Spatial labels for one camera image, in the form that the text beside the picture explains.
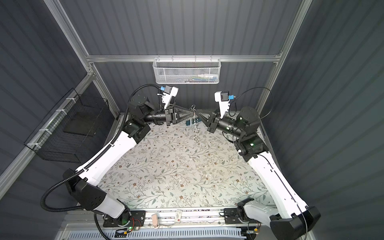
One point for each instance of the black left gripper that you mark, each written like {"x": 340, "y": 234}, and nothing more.
{"x": 171, "y": 115}

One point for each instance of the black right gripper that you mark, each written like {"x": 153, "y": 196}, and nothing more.
{"x": 213, "y": 121}

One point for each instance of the silver metal carabiner key holder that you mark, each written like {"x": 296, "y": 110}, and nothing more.
{"x": 194, "y": 120}

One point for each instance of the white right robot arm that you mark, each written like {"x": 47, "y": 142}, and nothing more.
{"x": 291, "y": 218}

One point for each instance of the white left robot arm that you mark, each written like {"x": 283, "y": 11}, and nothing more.
{"x": 82, "y": 183}

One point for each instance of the teal stapler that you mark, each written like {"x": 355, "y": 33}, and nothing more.
{"x": 189, "y": 122}

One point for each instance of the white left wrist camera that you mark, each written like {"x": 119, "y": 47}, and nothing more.
{"x": 167, "y": 94}

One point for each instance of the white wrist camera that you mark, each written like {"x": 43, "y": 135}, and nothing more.
{"x": 167, "y": 94}
{"x": 223, "y": 98}

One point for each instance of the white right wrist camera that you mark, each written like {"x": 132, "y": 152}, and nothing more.
{"x": 223, "y": 98}

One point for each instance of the white wire mesh basket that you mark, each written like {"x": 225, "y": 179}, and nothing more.
{"x": 187, "y": 73}

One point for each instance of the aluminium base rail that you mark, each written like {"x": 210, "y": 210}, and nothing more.
{"x": 168, "y": 218}

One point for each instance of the black wire wall basket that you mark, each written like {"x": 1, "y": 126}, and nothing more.
{"x": 75, "y": 133}

